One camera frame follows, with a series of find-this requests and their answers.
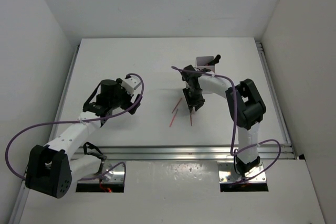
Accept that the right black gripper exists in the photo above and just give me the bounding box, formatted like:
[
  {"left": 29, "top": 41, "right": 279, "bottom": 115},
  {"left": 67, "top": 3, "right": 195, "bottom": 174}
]
[{"left": 183, "top": 87, "right": 206, "bottom": 112}]

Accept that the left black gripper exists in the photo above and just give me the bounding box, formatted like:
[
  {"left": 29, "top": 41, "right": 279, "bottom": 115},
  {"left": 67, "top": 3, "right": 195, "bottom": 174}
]
[{"left": 109, "top": 78, "right": 141, "bottom": 114}]

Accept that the white organizer box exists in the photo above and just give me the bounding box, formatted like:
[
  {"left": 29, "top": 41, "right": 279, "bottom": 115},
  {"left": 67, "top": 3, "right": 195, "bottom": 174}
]
[{"left": 195, "top": 56, "right": 217, "bottom": 94}]

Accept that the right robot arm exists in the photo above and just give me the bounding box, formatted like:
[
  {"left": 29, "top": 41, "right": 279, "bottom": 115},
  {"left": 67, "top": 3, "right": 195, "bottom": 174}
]
[{"left": 179, "top": 65, "right": 266, "bottom": 177}]

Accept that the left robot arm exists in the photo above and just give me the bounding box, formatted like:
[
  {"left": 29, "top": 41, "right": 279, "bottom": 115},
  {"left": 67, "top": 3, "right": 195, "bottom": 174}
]
[{"left": 25, "top": 73, "right": 144, "bottom": 198}]

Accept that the thin pink brush stick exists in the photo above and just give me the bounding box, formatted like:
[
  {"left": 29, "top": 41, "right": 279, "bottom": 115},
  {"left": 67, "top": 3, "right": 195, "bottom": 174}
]
[{"left": 171, "top": 97, "right": 182, "bottom": 113}]

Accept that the long pink stick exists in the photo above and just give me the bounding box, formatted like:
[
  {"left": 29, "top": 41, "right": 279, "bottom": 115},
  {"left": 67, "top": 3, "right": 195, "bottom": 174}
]
[{"left": 169, "top": 109, "right": 178, "bottom": 127}]

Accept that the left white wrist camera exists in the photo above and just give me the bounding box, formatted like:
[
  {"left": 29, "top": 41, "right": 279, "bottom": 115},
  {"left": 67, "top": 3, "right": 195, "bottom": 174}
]
[{"left": 121, "top": 76, "right": 141, "bottom": 96}]

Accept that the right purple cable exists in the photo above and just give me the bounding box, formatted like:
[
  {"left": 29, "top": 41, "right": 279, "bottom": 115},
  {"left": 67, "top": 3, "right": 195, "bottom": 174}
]
[{"left": 171, "top": 66, "right": 281, "bottom": 184}]

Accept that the purple cable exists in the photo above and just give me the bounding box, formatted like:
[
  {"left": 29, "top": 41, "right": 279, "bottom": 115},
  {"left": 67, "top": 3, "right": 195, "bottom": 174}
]
[
  {"left": 5, "top": 72, "right": 146, "bottom": 180},
  {"left": 171, "top": 66, "right": 281, "bottom": 184}
]

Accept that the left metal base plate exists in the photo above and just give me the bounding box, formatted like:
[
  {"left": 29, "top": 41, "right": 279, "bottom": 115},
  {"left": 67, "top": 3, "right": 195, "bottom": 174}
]
[{"left": 80, "top": 162, "right": 126, "bottom": 184}]

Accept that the metal base plate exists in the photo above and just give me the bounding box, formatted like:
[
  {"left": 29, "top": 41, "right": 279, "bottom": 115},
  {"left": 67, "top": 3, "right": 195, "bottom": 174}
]
[
  {"left": 217, "top": 161, "right": 267, "bottom": 184},
  {"left": 80, "top": 162, "right": 126, "bottom": 184}
]

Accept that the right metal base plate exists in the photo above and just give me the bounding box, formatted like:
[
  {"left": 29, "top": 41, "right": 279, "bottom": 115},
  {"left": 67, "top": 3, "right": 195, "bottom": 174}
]
[{"left": 217, "top": 161, "right": 267, "bottom": 184}]

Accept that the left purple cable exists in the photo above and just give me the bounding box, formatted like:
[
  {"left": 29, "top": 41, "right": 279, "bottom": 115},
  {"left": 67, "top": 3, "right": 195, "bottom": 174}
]
[{"left": 5, "top": 72, "right": 146, "bottom": 180}]

